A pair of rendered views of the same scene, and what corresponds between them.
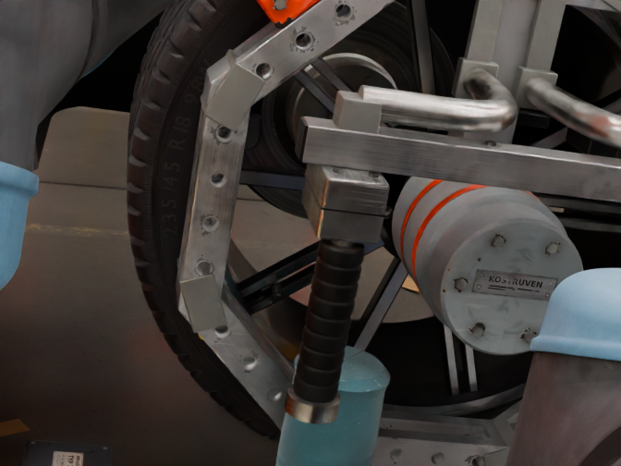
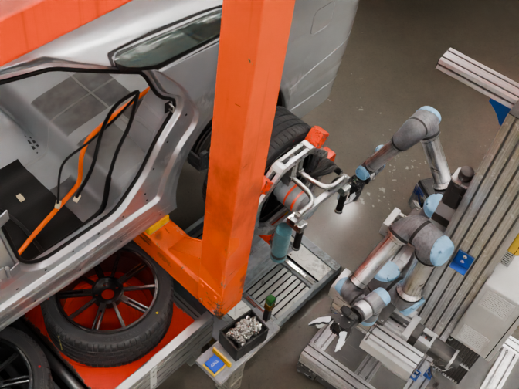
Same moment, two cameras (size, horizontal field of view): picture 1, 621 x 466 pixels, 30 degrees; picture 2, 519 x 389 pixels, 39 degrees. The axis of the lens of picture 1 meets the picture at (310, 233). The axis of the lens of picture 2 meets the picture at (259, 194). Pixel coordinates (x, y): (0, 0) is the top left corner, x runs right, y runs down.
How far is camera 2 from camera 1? 3.01 m
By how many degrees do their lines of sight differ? 47
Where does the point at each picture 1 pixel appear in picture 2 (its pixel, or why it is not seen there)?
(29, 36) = not seen: hidden behind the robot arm
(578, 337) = (381, 279)
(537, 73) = (300, 170)
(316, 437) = (285, 241)
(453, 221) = (300, 204)
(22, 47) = not seen: hidden behind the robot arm
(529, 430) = (376, 283)
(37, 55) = not seen: hidden behind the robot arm
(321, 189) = (298, 228)
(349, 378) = (289, 232)
